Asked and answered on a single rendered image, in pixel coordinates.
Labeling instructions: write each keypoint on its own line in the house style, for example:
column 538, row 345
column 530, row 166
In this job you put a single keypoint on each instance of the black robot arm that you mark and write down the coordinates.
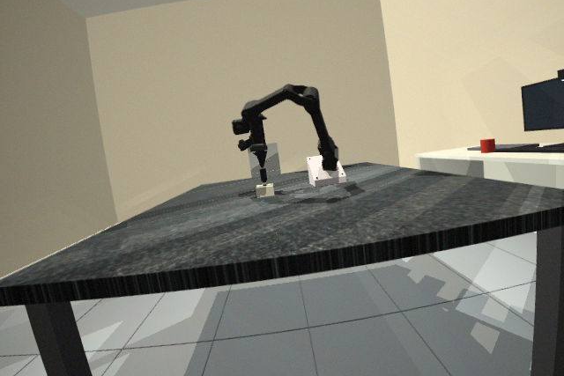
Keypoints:
column 252, row 119

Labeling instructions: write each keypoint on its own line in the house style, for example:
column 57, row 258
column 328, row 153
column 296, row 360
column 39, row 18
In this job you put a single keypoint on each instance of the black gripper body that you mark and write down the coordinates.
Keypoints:
column 258, row 141

